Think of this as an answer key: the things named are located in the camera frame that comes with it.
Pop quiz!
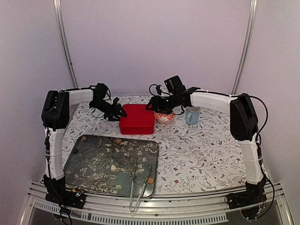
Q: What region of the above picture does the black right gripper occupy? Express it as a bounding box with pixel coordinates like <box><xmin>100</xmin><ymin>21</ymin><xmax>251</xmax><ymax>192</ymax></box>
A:
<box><xmin>145</xmin><ymin>93</ymin><xmax>178</xmax><ymax>115</ymax></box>

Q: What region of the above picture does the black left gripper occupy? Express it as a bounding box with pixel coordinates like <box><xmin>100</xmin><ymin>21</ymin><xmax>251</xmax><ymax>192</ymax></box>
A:
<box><xmin>91</xmin><ymin>99</ymin><xmax>128</xmax><ymax>121</ymax></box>

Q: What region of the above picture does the red box lid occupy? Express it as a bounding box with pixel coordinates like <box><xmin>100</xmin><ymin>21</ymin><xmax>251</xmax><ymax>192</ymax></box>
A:
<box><xmin>119</xmin><ymin>104</ymin><xmax>155</xmax><ymax>135</ymax></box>

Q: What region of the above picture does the silver tongs white handle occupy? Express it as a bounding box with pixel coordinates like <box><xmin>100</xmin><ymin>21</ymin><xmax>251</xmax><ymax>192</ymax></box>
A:
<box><xmin>128</xmin><ymin>160</ymin><xmax>153</xmax><ymax>213</ymax></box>

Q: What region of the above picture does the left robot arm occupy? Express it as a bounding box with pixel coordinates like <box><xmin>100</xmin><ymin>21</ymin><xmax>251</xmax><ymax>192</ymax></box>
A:
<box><xmin>41</xmin><ymin>83</ymin><xmax>127</xmax><ymax>188</ymax></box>

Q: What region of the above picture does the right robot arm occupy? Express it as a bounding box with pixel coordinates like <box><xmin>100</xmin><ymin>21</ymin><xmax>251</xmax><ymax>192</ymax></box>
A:
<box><xmin>146</xmin><ymin>75</ymin><xmax>267</xmax><ymax>204</ymax></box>

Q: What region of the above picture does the white teardrop chocolate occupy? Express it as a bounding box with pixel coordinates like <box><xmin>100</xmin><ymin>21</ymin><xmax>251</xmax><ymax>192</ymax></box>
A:
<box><xmin>110</xmin><ymin>165</ymin><xmax>117</xmax><ymax>172</ymax></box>

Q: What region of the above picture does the caramel square chocolate right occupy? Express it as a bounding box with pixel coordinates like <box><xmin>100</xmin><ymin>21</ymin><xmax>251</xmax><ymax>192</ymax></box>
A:
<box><xmin>147</xmin><ymin>178</ymin><xmax>154</xmax><ymax>184</ymax></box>

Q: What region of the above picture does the red patterned small bowl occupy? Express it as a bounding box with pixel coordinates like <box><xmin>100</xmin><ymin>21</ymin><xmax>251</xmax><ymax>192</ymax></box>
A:
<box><xmin>154</xmin><ymin>112</ymin><xmax>175</xmax><ymax>124</ymax></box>

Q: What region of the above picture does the light blue mug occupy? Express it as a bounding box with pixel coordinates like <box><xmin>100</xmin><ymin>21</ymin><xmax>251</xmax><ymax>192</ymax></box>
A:
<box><xmin>185</xmin><ymin>107</ymin><xmax>201</xmax><ymax>125</ymax></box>

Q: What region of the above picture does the blue floral glass tray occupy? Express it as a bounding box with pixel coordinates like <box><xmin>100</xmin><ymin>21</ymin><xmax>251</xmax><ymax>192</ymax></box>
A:
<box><xmin>64</xmin><ymin>135</ymin><xmax>159</xmax><ymax>198</ymax></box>

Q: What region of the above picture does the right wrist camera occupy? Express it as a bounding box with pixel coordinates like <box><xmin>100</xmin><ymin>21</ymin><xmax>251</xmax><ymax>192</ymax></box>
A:
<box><xmin>155</xmin><ymin>85</ymin><xmax>163</xmax><ymax>96</ymax></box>

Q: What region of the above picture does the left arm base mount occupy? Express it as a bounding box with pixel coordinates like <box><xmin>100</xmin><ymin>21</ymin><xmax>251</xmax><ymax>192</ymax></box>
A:
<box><xmin>45</xmin><ymin>187</ymin><xmax>86</xmax><ymax>209</ymax></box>

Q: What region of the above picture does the aluminium front rail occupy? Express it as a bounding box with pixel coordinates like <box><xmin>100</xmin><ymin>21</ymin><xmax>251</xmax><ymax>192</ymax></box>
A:
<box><xmin>20</xmin><ymin>181</ymin><xmax>293</xmax><ymax>225</ymax></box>

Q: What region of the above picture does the left aluminium post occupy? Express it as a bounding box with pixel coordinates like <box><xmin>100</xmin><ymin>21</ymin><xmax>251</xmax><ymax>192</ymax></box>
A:
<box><xmin>53</xmin><ymin>0</ymin><xmax>78</xmax><ymax>88</ymax></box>

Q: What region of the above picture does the aluminium post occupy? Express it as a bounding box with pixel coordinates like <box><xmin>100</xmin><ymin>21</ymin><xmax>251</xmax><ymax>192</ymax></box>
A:
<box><xmin>53</xmin><ymin>0</ymin><xmax>78</xmax><ymax>88</ymax></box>
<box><xmin>231</xmin><ymin>0</ymin><xmax>258</xmax><ymax>95</ymax></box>

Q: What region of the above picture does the right aluminium post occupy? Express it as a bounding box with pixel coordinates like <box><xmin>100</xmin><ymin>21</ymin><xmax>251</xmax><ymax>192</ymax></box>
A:
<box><xmin>231</xmin><ymin>0</ymin><xmax>258</xmax><ymax>95</ymax></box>

